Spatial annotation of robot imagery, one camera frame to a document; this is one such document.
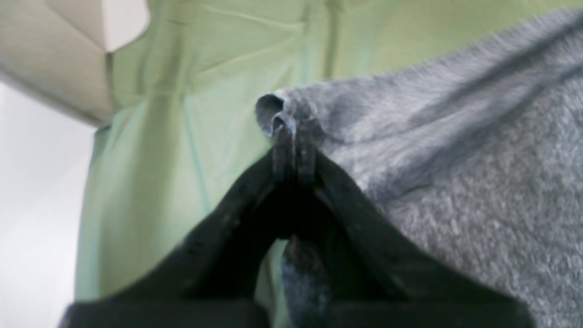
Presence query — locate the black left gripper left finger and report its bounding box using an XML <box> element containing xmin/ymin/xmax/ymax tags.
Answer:
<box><xmin>60</xmin><ymin>128</ymin><xmax>294</xmax><ymax>328</ymax></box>

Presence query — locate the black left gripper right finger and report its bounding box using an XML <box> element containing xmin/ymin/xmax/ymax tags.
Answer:
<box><xmin>291</xmin><ymin>138</ymin><xmax>534</xmax><ymax>328</ymax></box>

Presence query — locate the grey heathered T-shirt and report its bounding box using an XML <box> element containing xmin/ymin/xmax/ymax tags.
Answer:
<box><xmin>256</xmin><ymin>6</ymin><xmax>583</xmax><ymax>328</ymax></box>

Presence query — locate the green table cloth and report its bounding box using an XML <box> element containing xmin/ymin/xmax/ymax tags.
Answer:
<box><xmin>75</xmin><ymin>0</ymin><xmax>582</xmax><ymax>301</ymax></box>

